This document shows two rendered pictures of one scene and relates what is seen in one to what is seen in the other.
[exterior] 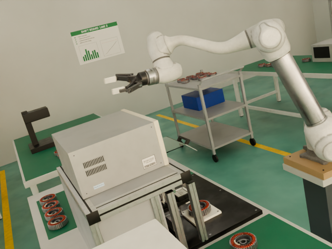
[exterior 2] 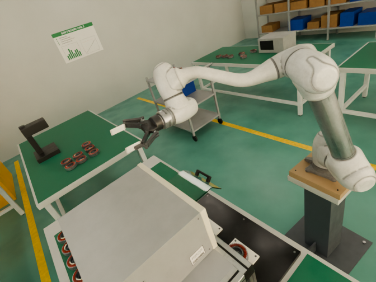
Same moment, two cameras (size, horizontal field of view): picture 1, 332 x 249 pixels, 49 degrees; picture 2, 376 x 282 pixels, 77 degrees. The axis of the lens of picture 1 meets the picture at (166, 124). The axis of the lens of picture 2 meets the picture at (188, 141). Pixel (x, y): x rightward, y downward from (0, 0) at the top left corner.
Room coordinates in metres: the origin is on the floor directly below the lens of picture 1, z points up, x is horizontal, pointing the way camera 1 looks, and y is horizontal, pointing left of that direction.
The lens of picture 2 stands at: (0.94, 0.09, 1.90)
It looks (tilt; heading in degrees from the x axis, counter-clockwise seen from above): 31 degrees down; 352
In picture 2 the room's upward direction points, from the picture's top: 18 degrees counter-clockwise
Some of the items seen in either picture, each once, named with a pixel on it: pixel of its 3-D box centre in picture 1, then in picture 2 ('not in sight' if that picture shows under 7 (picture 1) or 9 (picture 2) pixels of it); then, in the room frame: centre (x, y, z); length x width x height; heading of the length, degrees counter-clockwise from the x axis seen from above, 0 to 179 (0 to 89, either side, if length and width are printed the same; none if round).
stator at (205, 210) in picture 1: (199, 208); (236, 254); (1.60, -0.06, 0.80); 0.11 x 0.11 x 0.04
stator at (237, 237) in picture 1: (243, 242); not in sight; (1.29, -0.19, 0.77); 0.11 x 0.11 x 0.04
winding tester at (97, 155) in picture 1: (106, 147); (135, 231); (1.60, 0.29, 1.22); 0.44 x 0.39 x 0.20; 22
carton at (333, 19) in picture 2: not in sight; (332, 18); (6.13, -4.98, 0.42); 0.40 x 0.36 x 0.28; 112
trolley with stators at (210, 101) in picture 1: (208, 110); (184, 99); (4.45, -0.57, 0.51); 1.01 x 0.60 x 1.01; 22
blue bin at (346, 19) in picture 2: not in sight; (351, 17); (5.75, -5.12, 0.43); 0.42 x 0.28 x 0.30; 110
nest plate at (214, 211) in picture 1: (200, 212); (236, 258); (1.60, -0.06, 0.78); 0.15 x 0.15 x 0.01; 22
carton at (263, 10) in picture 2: not in sight; (270, 8); (7.70, -4.34, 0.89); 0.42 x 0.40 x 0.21; 20
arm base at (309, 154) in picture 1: (319, 149); (323, 163); (1.87, -0.80, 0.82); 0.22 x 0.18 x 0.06; 23
